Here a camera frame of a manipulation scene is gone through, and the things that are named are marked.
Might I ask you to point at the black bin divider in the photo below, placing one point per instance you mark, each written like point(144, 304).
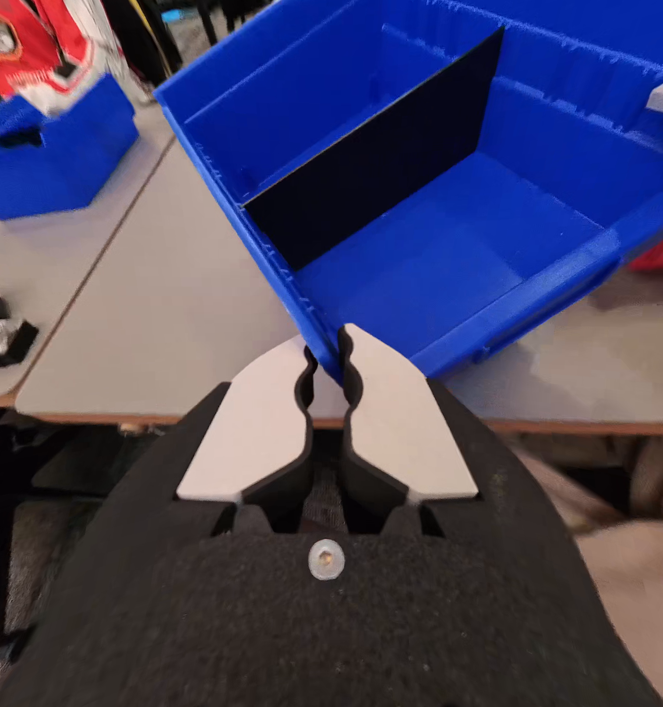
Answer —
point(375, 165)

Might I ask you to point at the person's beige trouser leg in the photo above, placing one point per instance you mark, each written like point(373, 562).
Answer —
point(640, 580)

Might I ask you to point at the red plastic bin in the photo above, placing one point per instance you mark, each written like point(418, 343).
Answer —
point(662, 254)

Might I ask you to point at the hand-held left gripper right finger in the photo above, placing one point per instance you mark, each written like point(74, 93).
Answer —
point(403, 431)

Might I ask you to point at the large blue plastic bin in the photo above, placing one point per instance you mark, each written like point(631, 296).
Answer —
point(447, 248)

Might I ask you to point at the red white printed bag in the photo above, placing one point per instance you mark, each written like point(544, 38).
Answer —
point(11, 61)

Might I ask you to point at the dark chair legs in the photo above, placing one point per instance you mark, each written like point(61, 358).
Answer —
point(154, 38)

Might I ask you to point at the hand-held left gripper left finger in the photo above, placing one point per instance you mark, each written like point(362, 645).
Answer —
point(254, 431)

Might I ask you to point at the small black gadget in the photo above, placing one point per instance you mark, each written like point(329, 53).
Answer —
point(8, 345)

